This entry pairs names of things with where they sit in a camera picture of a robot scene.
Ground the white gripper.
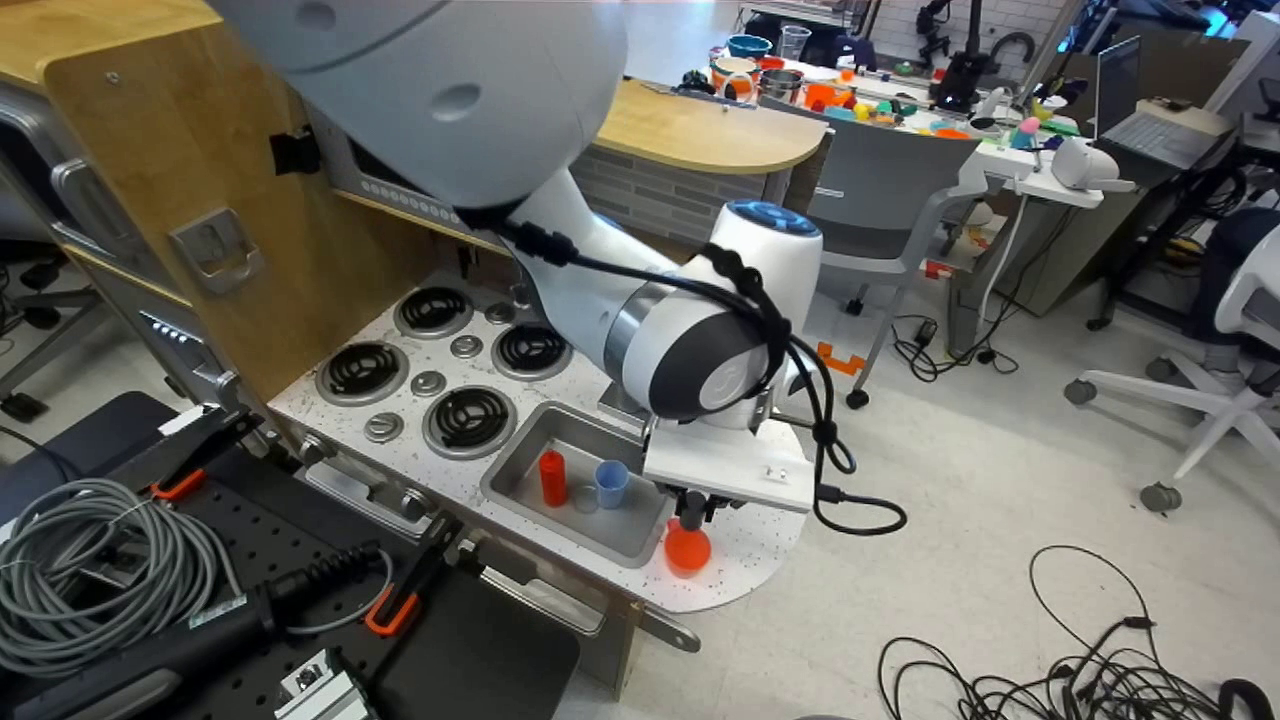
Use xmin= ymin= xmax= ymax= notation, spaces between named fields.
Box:
xmin=638 ymin=419 xmax=821 ymax=533

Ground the short red cup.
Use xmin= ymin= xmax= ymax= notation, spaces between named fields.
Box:
xmin=658 ymin=517 xmax=716 ymax=582

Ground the grey metal sink basin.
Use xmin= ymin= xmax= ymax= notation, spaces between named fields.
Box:
xmin=475 ymin=396 xmax=674 ymax=572

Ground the blue cup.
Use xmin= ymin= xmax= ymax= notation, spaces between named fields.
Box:
xmin=590 ymin=461 xmax=633 ymax=510

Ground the tall red cup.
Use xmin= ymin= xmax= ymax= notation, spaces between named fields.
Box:
xmin=536 ymin=449 xmax=570 ymax=510

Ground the small orange floor object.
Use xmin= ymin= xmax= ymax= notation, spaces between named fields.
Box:
xmin=815 ymin=341 xmax=870 ymax=380

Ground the black toy stove burner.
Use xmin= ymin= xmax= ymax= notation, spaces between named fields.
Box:
xmin=419 ymin=384 xmax=520 ymax=464
xmin=489 ymin=319 xmax=577 ymax=384
xmin=390 ymin=281 xmax=481 ymax=341
xmin=310 ymin=335 xmax=410 ymax=409

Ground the orange black clamp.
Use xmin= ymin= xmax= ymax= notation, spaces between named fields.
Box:
xmin=358 ymin=510 xmax=464 ymax=642
xmin=148 ymin=412 xmax=263 ymax=509

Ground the black perforated board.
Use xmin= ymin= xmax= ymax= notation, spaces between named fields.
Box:
xmin=130 ymin=442 xmax=590 ymax=720

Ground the cluttered white table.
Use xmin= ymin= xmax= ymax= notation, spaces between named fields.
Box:
xmin=674 ymin=32 xmax=1153 ymax=215

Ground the white rounded device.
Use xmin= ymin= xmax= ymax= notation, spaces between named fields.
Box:
xmin=1046 ymin=134 xmax=1124 ymax=194

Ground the white office chair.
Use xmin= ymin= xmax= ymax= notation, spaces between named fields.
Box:
xmin=1058 ymin=215 xmax=1280 ymax=517

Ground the grey box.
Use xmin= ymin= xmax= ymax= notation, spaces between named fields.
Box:
xmin=1099 ymin=94 xmax=1235 ymax=177

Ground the wooden toy play kitchen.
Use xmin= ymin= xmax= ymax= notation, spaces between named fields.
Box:
xmin=0 ymin=0 xmax=831 ymax=695

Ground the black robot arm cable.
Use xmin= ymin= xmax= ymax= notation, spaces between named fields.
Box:
xmin=495 ymin=215 xmax=911 ymax=541

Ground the black power cord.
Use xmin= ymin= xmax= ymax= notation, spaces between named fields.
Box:
xmin=889 ymin=310 xmax=1024 ymax=389

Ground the black spiral cable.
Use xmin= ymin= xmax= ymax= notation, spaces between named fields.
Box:
xmin=263 ymin=535 xmax=400 ymax=634

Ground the silver metal bracket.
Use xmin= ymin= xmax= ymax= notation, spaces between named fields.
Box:
xmin=270 ymin=650 xmax=373 ymax=720

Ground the black cable tangle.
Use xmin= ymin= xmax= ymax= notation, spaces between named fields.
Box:
xmin=870 ymin=535 xmax=1280 ymax=720

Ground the grey cable coil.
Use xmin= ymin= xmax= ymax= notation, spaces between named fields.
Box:
xmin=0 ymin=474 xmax=250 ymax=685

